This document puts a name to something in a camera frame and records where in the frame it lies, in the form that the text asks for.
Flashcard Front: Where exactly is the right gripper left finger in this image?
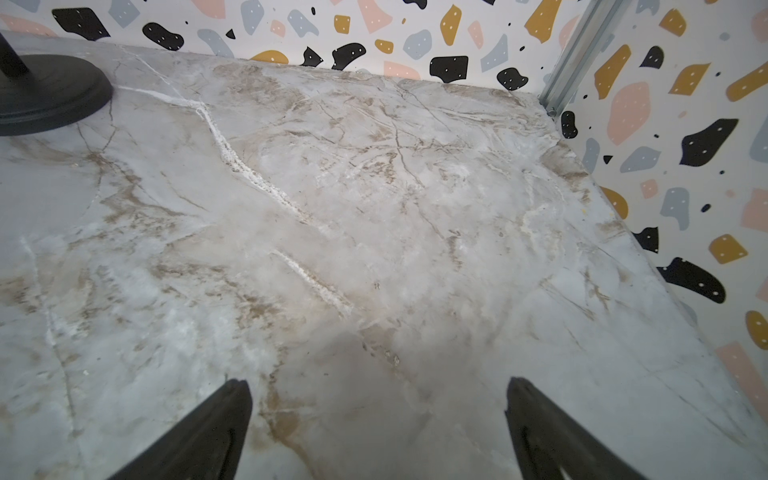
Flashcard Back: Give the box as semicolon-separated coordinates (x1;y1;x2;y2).
112;379;253;479

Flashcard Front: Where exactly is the microphone on black stand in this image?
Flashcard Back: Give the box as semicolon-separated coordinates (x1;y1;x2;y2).
1;38;114;137

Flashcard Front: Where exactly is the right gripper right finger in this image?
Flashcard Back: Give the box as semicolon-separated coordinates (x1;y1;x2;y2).
505;377;644;479

